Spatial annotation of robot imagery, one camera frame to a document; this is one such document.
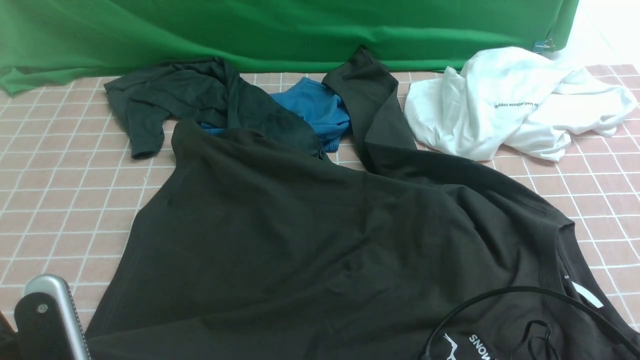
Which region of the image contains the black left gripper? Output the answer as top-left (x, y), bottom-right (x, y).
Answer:
top-left (0, 313), bottom-right (22, 360)

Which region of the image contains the dark gray long-sleeve top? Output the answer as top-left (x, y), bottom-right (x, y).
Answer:
top-left (86, 48), bottom-right (639, 360)

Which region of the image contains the white t-shirt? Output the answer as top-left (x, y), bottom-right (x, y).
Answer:
top-left (404, 47), bottom-right (637, 163)

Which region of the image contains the green backdrop cloth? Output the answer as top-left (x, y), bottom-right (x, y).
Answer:
top-left (0, 0), bottom-right (579, 95)

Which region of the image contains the dark teal t-shirt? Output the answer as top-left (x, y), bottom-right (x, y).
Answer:
top-left (104, 57), bottom-right (328, 160)

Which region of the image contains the blue t-shirt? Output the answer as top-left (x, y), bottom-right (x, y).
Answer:
top-left (198, 78), bottom-right (351, 159)

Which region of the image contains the blue binder clip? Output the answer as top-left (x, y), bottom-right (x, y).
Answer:
top-left (531, 38), bottom-right (556, 54)

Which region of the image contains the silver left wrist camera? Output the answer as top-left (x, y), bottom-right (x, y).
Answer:
top-left (14, 274), bottom-right (92, 360)

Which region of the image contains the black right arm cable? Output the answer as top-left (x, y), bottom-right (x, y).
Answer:
top-left (419, 286), bottom-right (640, 360)

